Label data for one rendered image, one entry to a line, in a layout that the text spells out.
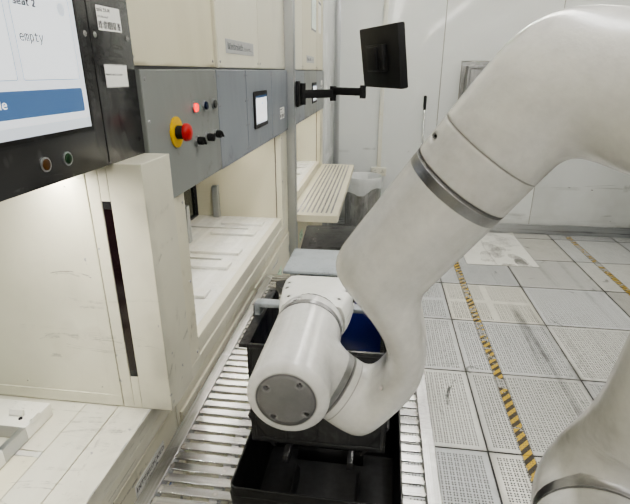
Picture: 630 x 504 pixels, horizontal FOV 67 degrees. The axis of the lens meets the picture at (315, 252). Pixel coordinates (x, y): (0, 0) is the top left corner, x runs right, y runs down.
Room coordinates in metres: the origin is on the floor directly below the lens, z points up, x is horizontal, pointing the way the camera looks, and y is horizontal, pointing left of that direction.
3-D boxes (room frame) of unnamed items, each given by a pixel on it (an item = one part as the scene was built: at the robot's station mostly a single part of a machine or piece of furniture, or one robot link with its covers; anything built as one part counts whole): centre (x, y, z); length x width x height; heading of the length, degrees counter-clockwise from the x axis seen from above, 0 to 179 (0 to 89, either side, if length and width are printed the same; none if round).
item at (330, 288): (0.59, 0.00, 1.25); 0.11 x 0.10 x 0.07; 172
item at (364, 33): (2.44, -0.17, 1.57); 0.53 x 0.40 x 0.36; 82
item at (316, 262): (0.70, -0.02, 1.11); 0.24 x 0.20 x 0.32; 82
